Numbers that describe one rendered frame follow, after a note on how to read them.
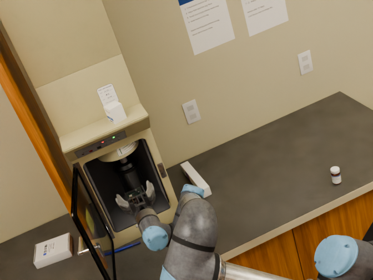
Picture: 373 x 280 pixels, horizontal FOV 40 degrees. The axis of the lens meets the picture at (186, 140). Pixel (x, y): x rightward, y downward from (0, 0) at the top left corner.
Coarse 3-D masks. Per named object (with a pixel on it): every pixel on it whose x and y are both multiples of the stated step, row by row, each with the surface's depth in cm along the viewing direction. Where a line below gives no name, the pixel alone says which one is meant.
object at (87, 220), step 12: (72, 180) 179; (72, 192) 173; (84, 192) 188; (72, 204) 166; (84, 204) 182; (72, 216) 162; (84, 216) 176; (96, 216) 194; (84, 228) 171; (96, 228) 187; (84, 240) 167; (96, 240) 181; (108, 240) 201; (108, 252) 193; (108, 264) 187
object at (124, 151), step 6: (132, 144) 199; (114, 150) 196; (120, 150) 196; (126, 150) 197; (132, 150) 198; (102, 156) 198; (108, 156) 197; (114, 156) 196; (120, 156) 196; (126, 156) 197
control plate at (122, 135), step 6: (120, 132) 180; (108, 138) 180; (114, 138) 183; (120, 138) 186; (96, 144) 181; (102, 144) 184; (108, 144) 187; (78, 150) 178; (84, 150) 180; (96, 150) 186; (78, 156) 184
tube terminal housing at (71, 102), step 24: (96, 72) 178; (120, 72) 181; (48, 96) 176; (72, 96) 178; (96, 96) 181; (120, 96) 184; (72, 120) 182; (96, 120) 185; (120, 144) 193; (168, 192) 209; (168, 216) 214; (120, 240) 211
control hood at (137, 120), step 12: (132, 108) 186; (108, 120) 183; (132, 120) 178; (144, 120) 180; (72, 132) 183; (84, 132) 180; (96, 132) 178; (108, 132) 176; (132, 132) 186; (72, 144) 175; (84, 144) 175; (72, 156) 181
